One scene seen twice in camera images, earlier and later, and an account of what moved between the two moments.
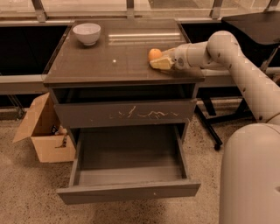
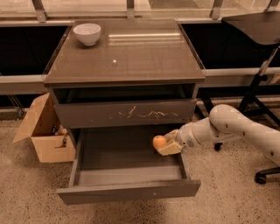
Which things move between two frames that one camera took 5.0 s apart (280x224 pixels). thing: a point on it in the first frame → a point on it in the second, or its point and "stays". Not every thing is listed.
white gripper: [180, 57] → [185, 136]
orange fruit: [154, 53] → [158, 141]
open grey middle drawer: [113, 163] stays
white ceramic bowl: [87, 32] stays
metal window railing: [30, 10] stays
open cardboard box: [51, 140] stays
